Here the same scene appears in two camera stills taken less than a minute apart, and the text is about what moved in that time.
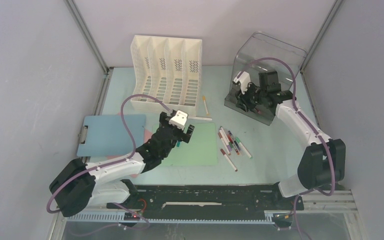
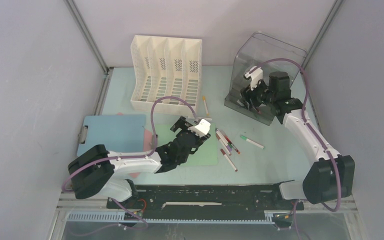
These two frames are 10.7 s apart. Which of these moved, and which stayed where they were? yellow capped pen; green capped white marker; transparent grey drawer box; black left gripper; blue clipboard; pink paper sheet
Moved: green capped white marker; black left gripper
Stayed: transparent grey drawer box; blue clipboard; pink paper sheet; yellow capped pen
